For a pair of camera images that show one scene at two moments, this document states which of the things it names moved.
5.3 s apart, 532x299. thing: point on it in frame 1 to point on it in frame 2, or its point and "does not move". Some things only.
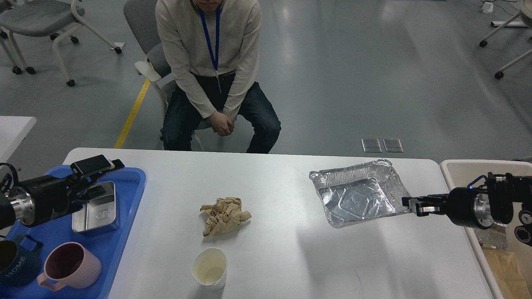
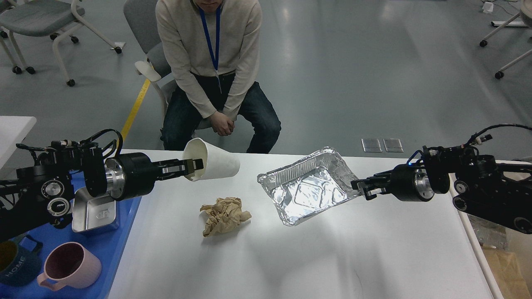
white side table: x=13 y=129 does not move
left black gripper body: x=35 y=201 to x=131 y=175
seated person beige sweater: x=211 y=50 does not move
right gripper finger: x=423 y=209 to x=371 y=192
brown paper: x=224 y=216 does not move
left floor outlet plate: x=371 y=145 does not move
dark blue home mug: x=19 y=265 does not move
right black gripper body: x=465 y=206 to x=407 y=182
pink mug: x=69 y=264 does not move
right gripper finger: x=431 y=199 to x=377 y=180
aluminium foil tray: x=366 y=190 to x=301 y=188
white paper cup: x=209 y=268 to x=218 y=163
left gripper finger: x=99 y=164 to x=176 y=168
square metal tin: x=99 y=214 does not move
